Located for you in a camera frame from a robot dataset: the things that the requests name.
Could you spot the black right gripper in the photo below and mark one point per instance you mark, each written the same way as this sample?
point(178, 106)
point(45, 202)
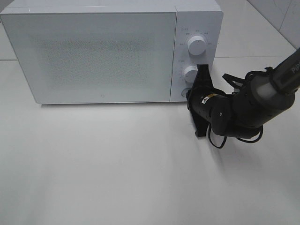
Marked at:
point(205, 103)

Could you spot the white timer knob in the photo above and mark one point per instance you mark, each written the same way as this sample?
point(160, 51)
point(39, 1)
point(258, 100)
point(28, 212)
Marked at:
point(190, 73)

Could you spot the round white door button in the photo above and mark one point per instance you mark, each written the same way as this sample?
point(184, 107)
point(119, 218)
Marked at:
point(185, 92)

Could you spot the white microwave door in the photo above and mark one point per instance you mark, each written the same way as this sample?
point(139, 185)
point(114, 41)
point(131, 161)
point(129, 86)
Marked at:
point(94, 58)

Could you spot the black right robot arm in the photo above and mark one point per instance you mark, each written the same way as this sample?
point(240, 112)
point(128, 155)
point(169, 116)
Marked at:
point(257, 98)

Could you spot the upper white power knob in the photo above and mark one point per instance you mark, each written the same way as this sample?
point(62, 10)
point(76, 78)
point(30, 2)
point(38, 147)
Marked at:
point(196, 44)

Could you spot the white microwave oven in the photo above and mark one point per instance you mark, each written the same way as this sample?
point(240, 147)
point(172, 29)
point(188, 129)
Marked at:
point(192, 17)

